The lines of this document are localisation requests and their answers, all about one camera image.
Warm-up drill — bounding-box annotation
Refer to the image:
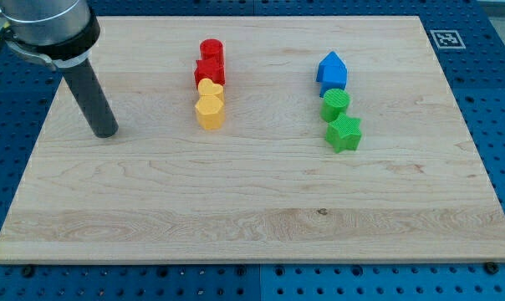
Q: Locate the black bolt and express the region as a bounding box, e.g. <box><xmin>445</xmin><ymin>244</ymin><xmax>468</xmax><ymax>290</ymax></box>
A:
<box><xmin>483</xmin><ymin>262</ymin><xmax>500</xmax><ymax>275</ymax></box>
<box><xmin>21</xmin><ymin>265</ymin><xmax>35</xmax><ymax>278</ymax></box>

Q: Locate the red star block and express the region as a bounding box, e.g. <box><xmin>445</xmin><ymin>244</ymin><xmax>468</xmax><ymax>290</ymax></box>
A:
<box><xmin>194</xmin><ymin>58</ymin><xmax>226</xmax><ymax>86</ymax></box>

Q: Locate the blue triangle block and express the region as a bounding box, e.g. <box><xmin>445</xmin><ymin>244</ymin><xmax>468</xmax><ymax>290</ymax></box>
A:
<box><xmin>316</xmin><ymin>51</ymin><xmax>347</xmax><ymax>82</ymax></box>

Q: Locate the yellow heart block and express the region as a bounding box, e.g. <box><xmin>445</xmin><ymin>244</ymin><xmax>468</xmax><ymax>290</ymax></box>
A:
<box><xmin>197</xmin><ymin>78</ymin><xmax>224</xmax><ymax>102</ymax></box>

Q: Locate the blue cube block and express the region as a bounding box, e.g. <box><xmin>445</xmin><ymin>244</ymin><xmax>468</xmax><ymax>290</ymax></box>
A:
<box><xmin>316</xmin><ymin>66</ymin><xmax>348</xmax><ymax>97</ymax></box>

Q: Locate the red cylinder block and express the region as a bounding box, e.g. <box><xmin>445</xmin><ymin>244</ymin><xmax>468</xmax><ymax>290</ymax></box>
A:
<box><xmin>199</xmin><ymin>38</ymin><xmax>224</xmax><ymax>65</ymax></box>

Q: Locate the black bolt left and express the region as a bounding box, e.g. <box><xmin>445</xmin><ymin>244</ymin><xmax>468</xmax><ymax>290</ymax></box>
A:
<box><xmin>21</xmin><ymin>265</ymin><xmax>35</xmax><ymax>278</ymax></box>

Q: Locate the yellow hexagon block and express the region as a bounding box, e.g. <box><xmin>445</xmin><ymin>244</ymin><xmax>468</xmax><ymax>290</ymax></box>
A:
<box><xmin>195</xmin><ymin>95</ymin><xmax>225</xmax><ymax>130</ymax></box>

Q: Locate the green cylinder block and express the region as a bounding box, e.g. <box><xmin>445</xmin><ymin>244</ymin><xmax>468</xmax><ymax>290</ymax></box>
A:
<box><xmin>320</xmin><ymin>89</ymin><xmax>350</xmax><ymax>122</ymax></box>

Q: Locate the wooden board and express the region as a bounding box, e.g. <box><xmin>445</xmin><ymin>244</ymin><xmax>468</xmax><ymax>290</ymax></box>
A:
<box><xmin>0</xmin><ymin>16</ymin><xmax>505</xmax><ymax>265</ymax></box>

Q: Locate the black bolt right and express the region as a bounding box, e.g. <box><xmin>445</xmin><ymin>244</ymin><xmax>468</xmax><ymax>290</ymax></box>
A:
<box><xmin>483</xmin><ymin>262</ymin><xmax>500</xmax><ymax>275</ymax></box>

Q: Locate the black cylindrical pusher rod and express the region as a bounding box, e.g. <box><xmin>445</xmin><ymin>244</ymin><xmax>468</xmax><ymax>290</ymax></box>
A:
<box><xmin>61</xmin><ymin>59</ymin><xmax>119</xmax><ymax>138</ymax></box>

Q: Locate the green star block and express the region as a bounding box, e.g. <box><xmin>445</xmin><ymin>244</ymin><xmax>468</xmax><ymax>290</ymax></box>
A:
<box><xmin>325</xmin><ymin>113</ymin><xmax>362</xmax><ymax>153</ymax></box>

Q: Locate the white fiducial marker tag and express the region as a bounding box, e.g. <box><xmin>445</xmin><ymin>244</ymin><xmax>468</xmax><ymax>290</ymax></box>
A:
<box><xmin>430</xmin><ymin>29</ymin><xmax>466</xmax><ymax>49</ymax></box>

